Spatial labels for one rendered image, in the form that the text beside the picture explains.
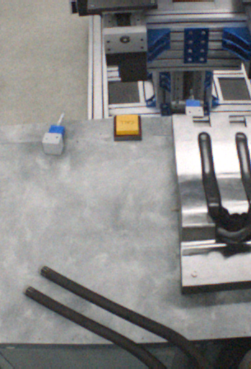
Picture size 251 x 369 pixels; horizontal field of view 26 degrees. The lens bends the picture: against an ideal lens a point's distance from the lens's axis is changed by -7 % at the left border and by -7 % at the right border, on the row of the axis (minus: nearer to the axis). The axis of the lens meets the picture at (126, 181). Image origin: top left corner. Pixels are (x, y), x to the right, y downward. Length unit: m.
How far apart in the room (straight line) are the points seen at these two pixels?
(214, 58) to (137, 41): 0.38
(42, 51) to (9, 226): 1.78
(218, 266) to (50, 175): 0.55
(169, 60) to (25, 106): 1.12
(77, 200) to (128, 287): 0.29
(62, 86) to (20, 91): 0.23
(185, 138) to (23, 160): 0.47
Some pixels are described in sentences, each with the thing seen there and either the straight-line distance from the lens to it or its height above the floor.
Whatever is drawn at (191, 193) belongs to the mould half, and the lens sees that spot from 1.37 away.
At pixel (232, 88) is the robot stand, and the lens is 2.59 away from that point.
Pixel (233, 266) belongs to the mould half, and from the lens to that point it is 1.35.
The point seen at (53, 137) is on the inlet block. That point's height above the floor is 0.85.
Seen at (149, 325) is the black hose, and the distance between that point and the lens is 1.23.
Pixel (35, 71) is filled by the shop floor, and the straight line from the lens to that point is 3.02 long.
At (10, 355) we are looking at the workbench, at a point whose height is 0.57.
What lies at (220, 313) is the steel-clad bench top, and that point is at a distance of 1.36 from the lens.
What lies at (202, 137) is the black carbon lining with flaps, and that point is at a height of 0.89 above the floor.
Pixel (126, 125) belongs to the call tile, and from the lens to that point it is 1.59.
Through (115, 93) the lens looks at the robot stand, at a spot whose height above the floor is 0.21.
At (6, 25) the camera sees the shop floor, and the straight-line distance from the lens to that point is 3.40.
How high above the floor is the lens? 2.07
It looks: 56 degrees down
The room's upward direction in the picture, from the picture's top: 4 degrees counter-clockwise
